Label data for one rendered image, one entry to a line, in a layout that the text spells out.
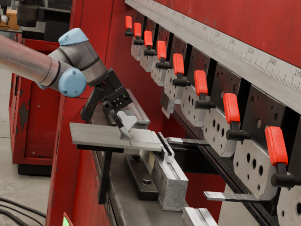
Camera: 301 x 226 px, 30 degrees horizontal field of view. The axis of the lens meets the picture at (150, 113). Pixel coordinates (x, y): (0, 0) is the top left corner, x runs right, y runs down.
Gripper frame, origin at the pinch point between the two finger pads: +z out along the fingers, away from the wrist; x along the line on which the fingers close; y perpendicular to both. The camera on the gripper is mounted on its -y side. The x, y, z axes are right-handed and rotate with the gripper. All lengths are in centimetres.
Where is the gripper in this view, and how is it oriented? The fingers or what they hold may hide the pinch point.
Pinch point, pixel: (126, 133)
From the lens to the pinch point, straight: 172.9
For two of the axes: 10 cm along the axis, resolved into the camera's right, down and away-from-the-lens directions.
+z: 5.1, 8.0, 3.2
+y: 8.5, -5.3, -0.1
